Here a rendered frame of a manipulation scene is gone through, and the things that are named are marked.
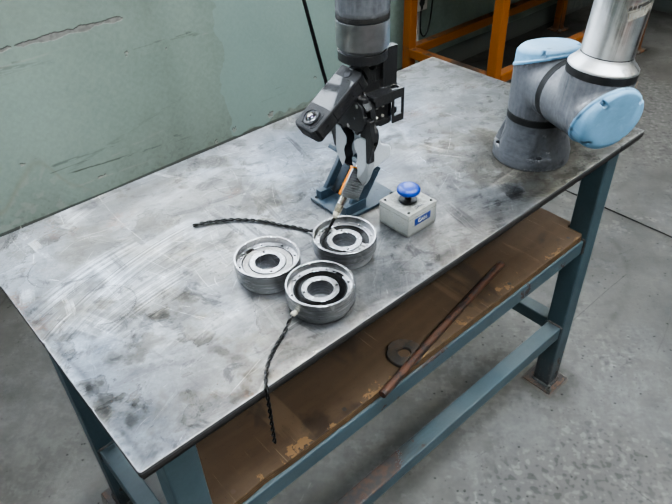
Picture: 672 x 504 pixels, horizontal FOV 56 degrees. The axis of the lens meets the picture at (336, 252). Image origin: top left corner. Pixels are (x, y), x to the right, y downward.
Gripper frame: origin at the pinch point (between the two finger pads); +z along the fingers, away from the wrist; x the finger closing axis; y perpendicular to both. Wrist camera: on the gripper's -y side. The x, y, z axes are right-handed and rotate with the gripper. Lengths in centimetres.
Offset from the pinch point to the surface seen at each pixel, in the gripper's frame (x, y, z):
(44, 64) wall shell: 159, -2, 28
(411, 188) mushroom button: -2.7, 10.4, 5.7
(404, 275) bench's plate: -12.1, 0.1, 13.2
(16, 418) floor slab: 81, -59, 93
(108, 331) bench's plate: 7.6, -41.3, 13.2
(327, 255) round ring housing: -3.2, -8.4, 9.9
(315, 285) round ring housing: -6.4, -13.3, 11.2
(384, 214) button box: 0.3, 7.1, 11.1
